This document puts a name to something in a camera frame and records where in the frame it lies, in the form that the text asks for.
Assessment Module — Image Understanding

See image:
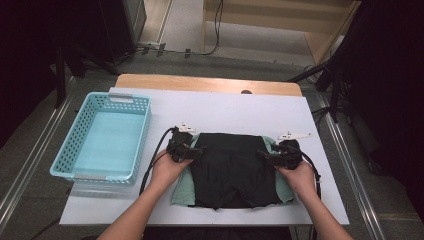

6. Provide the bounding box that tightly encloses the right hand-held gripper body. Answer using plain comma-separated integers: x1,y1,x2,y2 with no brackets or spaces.
276,131,313,170

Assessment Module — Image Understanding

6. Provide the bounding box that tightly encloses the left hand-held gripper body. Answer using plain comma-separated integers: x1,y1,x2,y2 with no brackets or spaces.
166,122,197,164

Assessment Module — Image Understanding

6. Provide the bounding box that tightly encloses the black and green t-shirt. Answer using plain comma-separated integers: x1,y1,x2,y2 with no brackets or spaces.
170,132,296,210

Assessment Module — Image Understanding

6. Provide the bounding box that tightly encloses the light blue plastic basket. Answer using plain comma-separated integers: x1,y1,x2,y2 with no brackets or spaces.
49,92,153,185

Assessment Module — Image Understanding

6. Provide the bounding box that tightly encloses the person's right hand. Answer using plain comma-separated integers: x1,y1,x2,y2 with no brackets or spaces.
276,159,318,202

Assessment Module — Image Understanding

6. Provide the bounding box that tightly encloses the person's left hand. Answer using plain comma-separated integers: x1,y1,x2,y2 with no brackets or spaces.
150,148,194,195

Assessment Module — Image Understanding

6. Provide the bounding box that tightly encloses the wooden table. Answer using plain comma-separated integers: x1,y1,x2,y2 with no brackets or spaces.
114,73,303,98

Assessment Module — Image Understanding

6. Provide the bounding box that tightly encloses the black metal stand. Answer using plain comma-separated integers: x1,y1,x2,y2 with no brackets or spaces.
288,54,351,124
54,39,121,109

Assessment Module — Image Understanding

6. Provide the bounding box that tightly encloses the person's dark clothing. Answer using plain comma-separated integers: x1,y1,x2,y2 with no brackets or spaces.
141,226,293,240

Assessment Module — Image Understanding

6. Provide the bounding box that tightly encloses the dark cabinet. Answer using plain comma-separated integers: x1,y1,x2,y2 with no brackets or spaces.
98,0,148,64

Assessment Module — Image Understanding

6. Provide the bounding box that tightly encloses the wooden shelf unit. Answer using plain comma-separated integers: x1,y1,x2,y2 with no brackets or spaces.
201,0,363,66

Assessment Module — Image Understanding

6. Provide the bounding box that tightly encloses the dark curtain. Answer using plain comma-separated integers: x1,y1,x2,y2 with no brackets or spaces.
0,0,104,148
339,0,424,221

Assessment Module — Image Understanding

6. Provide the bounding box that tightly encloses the left hand-held gripper cable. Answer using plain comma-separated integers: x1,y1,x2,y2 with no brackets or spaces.
139,126,177,196

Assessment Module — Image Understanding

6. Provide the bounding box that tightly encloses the hand-held gripper cable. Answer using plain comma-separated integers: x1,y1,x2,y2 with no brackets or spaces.
299,150,323,240
139,126,177,196

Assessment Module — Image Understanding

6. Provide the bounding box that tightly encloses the right hand-held gripper cable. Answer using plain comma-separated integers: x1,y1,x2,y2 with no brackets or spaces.
299,150,323,240

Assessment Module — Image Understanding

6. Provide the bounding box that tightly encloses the black floor cable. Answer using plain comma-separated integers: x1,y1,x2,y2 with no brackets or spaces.
184,0,225,57

